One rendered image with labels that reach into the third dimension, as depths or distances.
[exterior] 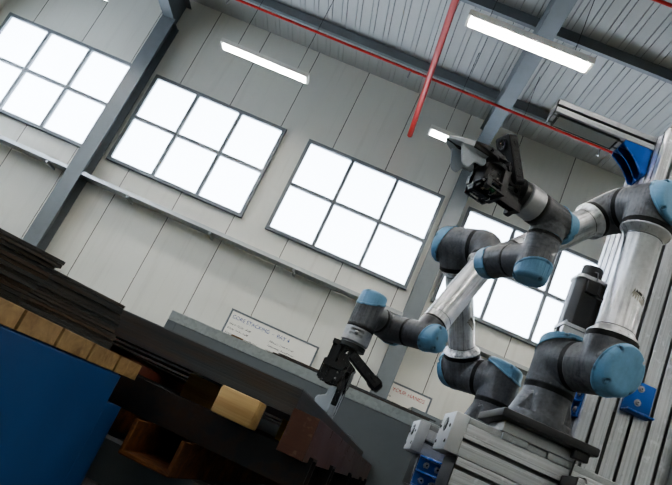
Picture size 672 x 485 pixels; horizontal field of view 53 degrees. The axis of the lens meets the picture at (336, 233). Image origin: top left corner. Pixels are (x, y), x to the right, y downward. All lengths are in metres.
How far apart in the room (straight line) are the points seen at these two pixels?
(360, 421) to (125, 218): 9.54
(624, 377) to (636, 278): 0.23
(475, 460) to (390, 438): 1.02
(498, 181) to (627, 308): 0.43
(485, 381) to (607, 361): 0.67
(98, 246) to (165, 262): 1.14
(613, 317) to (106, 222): 10.71
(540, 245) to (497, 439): 0.44
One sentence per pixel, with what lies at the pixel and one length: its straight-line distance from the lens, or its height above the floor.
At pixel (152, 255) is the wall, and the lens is 11.51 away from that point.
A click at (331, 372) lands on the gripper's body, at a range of 1.76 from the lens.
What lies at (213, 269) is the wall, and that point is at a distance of 11.27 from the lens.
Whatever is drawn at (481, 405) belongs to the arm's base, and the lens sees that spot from 2.13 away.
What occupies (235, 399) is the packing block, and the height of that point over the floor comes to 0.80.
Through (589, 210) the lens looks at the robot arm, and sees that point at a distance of 1.79.
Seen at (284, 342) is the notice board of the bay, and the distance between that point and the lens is 10.91.
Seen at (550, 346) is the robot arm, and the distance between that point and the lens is 1.68.
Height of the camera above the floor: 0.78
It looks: 17 degrees up
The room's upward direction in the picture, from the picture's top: 25 degrees clockwise
